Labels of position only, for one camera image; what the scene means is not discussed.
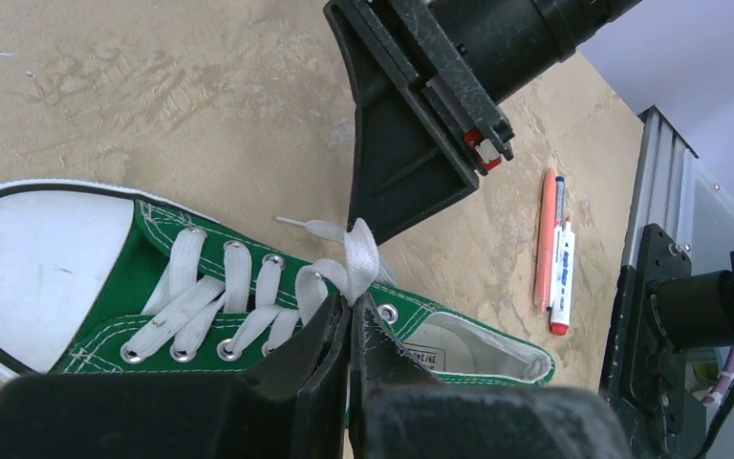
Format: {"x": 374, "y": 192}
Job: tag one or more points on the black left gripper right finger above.
{"x": 399, "y": 409}

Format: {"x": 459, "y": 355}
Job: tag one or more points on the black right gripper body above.
{"x": 454, "y": 61}

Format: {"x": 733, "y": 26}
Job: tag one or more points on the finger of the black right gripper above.
{"x": 407, "y": 166}

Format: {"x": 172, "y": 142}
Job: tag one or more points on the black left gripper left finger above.
{"x": 291, "y": 404}

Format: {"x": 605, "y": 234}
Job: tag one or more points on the white shoelace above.
{"x": 183, "y": 304}

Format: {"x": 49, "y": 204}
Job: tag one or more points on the green canvas sneaker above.
{"x": 78, "y": 262}

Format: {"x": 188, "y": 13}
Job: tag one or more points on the orange marker pen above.
{"x": 542, "y": 281}

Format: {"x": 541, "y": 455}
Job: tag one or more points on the red white marker pen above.
{"x": 562, "y": 265}

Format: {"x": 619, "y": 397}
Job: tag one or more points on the silver aluminium frame rail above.
{"x": 663, "y": 191}

